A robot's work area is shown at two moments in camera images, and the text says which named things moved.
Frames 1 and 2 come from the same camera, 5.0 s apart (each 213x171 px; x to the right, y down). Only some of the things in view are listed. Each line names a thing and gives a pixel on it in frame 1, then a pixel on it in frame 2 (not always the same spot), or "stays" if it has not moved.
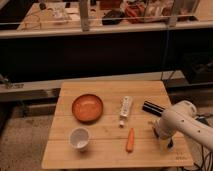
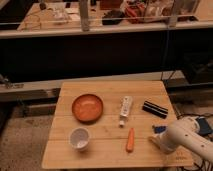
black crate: (198, 67) stays
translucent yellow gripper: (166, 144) to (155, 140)
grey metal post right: (173, 18) stays
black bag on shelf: (113, 17) stays
